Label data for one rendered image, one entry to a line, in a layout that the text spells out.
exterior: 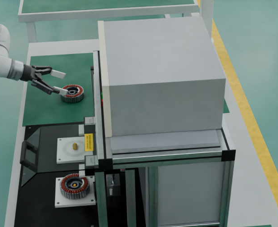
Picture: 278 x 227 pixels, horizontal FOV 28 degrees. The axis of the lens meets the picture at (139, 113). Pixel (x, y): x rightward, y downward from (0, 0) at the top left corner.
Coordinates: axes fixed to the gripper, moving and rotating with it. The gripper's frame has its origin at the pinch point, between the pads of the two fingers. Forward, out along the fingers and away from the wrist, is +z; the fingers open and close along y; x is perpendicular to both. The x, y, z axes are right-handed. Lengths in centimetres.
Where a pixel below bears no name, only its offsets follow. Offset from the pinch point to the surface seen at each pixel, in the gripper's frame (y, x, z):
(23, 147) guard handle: 71, 16, -25
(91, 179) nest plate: 61, 0, 7
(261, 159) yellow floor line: -18, -24, 139
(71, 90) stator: -1.7, -3.5, 5.7
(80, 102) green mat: 5.3, -4.2, 9.7
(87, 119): 40.6, 12.7, 2.5
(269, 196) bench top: 80, 27, 67
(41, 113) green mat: 10.4, -12.3, -6.9
